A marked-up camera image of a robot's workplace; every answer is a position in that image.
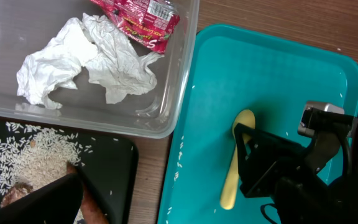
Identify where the red snack wrapper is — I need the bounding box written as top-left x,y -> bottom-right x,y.
91,0 -> 180,54

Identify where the yellow plastic spoon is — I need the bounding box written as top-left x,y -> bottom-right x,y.
220,110 -> 255,210

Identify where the teal serving tray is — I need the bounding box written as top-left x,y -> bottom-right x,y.
158,24 -> 358,223

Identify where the white napkin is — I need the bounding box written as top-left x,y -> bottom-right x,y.
16,14 -> 162,110

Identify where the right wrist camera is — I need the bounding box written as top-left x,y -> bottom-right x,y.
298,101 -> 358,138

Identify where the spilled white rice pile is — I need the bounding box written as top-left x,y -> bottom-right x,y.
0,121 -> 96,195

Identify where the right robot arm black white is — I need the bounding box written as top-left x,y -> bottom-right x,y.
233,107 -> 358,223

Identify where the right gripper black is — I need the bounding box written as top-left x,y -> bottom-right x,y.
234,123 -> 341,223

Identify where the brown sausage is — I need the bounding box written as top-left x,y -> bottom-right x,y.
80,176 -> 109,224

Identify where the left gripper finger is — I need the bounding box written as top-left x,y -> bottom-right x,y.
0,166 -> 97,224

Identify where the clear plastic bin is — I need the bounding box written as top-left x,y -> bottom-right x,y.
0,0 -> 199,139

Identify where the black tray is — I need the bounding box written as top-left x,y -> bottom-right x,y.
0,117 -> 139,223

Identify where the brown food piece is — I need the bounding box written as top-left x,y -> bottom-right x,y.
1,182 -> 33,208

